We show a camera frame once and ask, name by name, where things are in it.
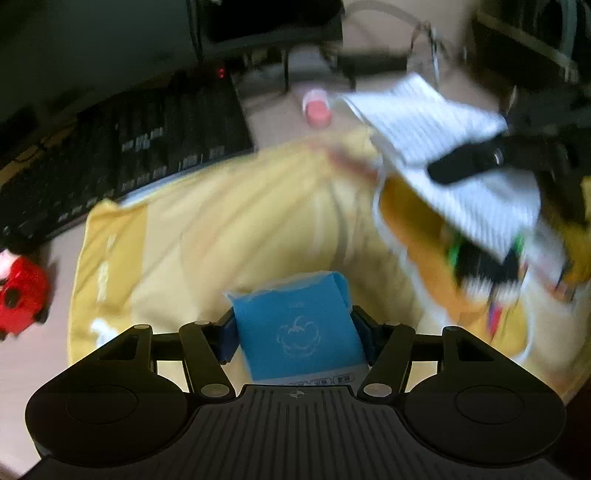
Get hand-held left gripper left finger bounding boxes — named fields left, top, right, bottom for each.
left=95, top=309, right=239, bottom=400

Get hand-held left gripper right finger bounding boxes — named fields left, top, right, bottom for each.
left=351, top=305, right=505, bottom=400

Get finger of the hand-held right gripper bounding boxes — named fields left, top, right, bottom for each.
left=427, top=134, right=529, bottom=186

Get white wet wipe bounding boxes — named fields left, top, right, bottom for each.
left=344, top=74, right=544, bottom=260

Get blue wet wipe packet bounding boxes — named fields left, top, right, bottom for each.
left=224, top=270, right=371, bottom=386

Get yellow character-shaped cushion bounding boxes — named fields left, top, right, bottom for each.
left=373, top=176, right=591, bottom=367

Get yellow printed towel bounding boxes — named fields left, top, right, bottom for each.
left=67, top=126, right=591, bottom=403

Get brown crochet doll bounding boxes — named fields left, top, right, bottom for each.
left=441, top=228, right=532, bottom=303

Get black power adapter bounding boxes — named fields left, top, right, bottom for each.
left=336, top=52, right=413, bottom=78

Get pink-capped small bottle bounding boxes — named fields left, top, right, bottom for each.
left=301, top=88, right=334, bottom=129

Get black keyboard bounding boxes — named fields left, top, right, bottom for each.
left=0, top=68, right=256, bottom=254

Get red toy car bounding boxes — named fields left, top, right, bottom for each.
left=0, top=249, right=51, bottom=343

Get black computer monitor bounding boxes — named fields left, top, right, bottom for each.
left=0, top=0, right=343, bottom=139

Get grey cable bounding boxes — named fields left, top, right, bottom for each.
left=344, top=0, right=451, bottom=86

